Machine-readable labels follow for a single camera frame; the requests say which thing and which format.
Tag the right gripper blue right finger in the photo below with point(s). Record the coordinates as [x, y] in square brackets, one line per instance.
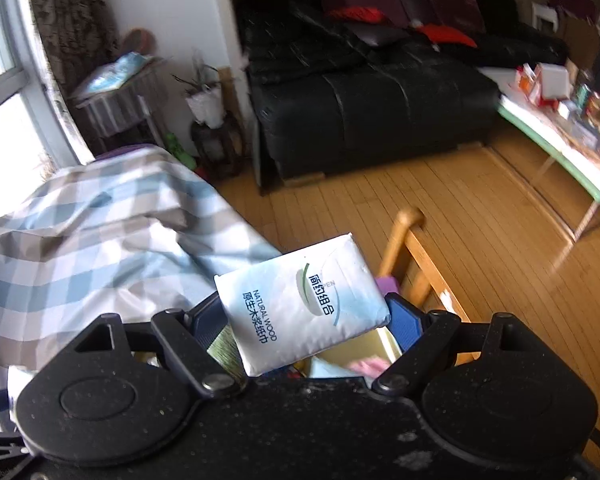
[407, 322]

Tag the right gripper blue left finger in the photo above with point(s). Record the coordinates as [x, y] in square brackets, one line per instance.
[207, 320]

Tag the white tissue pack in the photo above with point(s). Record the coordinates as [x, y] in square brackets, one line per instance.
[297, 305]

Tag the wooden chair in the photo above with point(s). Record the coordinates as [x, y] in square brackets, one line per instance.
[408, 269]

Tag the plaid checkered blanket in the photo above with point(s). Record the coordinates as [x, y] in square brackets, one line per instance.
[132, 235]

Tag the white potted plant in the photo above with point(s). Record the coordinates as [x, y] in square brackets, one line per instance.
[203, 92]

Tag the grey side table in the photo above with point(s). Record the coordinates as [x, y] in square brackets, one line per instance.
[123, 100]

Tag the green coffee table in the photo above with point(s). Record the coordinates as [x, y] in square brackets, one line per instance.
[554, 136]

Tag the black leather sofa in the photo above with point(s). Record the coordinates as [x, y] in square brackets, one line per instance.
[341, 84]

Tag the white box on table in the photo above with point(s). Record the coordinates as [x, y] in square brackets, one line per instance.
[554, 81]

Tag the red cushion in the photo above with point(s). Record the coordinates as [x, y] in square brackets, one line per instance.
[442, 34]

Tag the patterned curtain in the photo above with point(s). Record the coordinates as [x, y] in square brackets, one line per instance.
[77, 36]

